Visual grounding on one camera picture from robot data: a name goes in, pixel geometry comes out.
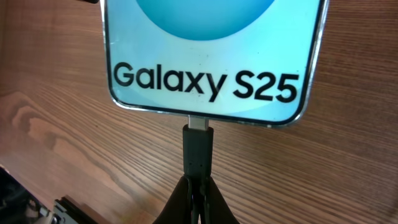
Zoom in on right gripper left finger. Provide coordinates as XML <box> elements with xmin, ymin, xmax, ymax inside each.
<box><xmin>153</xmin><ymin>175</ymin><xmax>193</xmax><ymax>224</ymax></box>

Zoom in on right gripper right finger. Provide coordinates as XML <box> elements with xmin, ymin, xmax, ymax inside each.
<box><xmin>200</xmin><ymin>177</ymin><xmax>239</xmax><ymax>224</ymax></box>

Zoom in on black USB charging cable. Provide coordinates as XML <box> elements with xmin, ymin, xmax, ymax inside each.
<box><xmin>182</xmin><ymin>114</ymin><xmax>215</xmax><ymax>224</ymax></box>

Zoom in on Galaxy S25 smartphone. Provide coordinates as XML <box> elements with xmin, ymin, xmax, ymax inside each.
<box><xmin>100</xmin><ymin>0</ymin><xmax>329</xmax><ymax>127</ymax></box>

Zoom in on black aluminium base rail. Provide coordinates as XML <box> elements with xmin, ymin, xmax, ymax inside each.
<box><xmin>1</xmin><ymin>167</ymin><xmax>109</xmax><ymax>224</ymax></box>

